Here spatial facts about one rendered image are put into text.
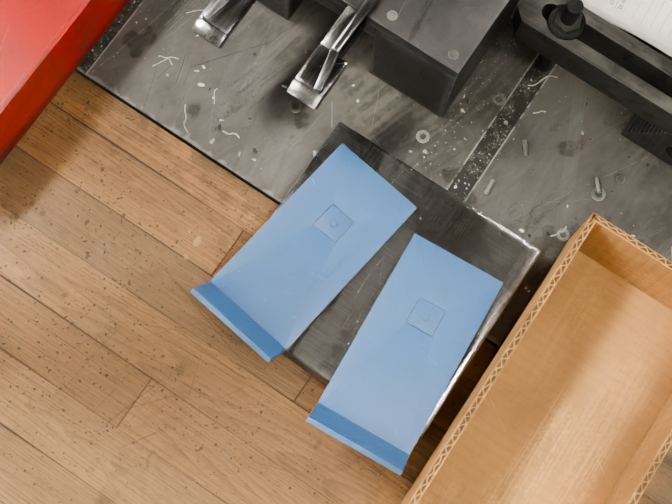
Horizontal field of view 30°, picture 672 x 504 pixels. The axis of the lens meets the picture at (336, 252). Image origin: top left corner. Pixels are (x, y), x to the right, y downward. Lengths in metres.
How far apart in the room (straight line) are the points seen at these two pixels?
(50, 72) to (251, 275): 0.20
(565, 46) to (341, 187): 0.18
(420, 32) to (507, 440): 0.28
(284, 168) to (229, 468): 0.22
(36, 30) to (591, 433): 0.49
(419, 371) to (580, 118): 0.23
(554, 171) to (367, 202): 0.14
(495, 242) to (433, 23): 0.16
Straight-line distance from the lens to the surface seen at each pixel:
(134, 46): 0.94
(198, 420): 0.87
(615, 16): 0.93
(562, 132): 0.94
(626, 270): 0.89
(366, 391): 0.85
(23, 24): 0.96
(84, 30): 0.91
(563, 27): 0.88
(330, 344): 0.85
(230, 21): 0.85
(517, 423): 0.88
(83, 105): 0.93
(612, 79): 0.88
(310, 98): 0.83
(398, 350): 0.85
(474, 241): 0.88
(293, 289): 0.86
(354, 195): 0.88
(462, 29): 0.86
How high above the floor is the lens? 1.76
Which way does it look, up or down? 75 degrees down
